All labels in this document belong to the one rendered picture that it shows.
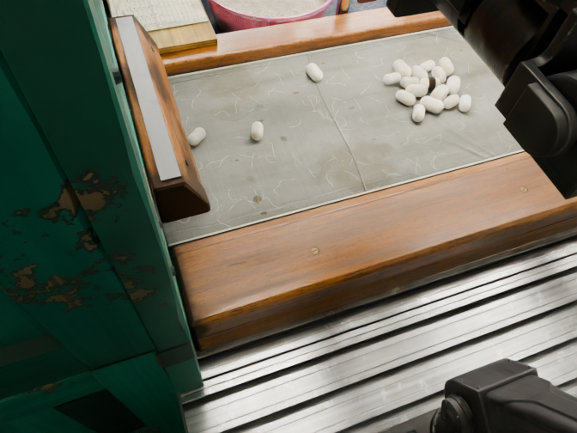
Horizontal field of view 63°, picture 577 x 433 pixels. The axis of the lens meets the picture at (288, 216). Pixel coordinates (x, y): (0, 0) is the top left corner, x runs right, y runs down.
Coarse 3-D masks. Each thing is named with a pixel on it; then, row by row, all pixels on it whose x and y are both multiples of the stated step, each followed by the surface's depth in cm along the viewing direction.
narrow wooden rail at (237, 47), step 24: (288, 24) 80; (312, 24) 81; (336, 24) 81; (360, 24) 82; (384, 24) 82; (408, 24) 84; (432, 24) 86; (216, 48) 75; (240, 48) 76; (264, 48) 77; (288, 48) 78; (312, 48) 80; (168, 72) 74
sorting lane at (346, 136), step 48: (336, 48) 82; (384, 48) 83; (432, 48) 84; (192, 96) 73; (240, 96) 74; (288, 96) 74; (336, 96) 75; (384, 96) 76; (480, 96) 78; (240, 144) 68; (288, 144) 69; (336, 144) 70; (384, 144) 71; (432, 144) 71; (480, 144) 72; (240, 192) 64; (288, 192) 64; (336, 192) 65; (192, 240) 59
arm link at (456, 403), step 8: (448, 400) 46; (456, 400) 45; (464, 400) 45; (448, 408) 46; (456, 408) 45; (464, 408) 45; (440, 416) 48; (448, 416) 46; (456, 416) 45; (464, 416) 44; (472, 416) 44; (448, 424) 47; (456, 424) 45; (464, 424) 44; (472, 424) 45; (448, 432) 49; (456, 432) 46; (464, 432) 45; (472, 432) 45
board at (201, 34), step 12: (108, 0) 78; (204, 12) 78; (192, 24) 76; (204, 24) 76; (156, 36) 74; (168, 36) 74; (180, 36) 74; (192, 36) 75; (204, 36) 75; (168, 48) 73; (180, 48) 74; (192, 48) 75
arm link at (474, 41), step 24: (480, 0) 33; (504, 0) 30; (528, 0) 30; (480, 24) 32; (504, 24) 30; (528, 24) 29; (552, 24) 28; (480, 48) 32; (504, 48) 30; (528, 48) 30; (504, 72) 31
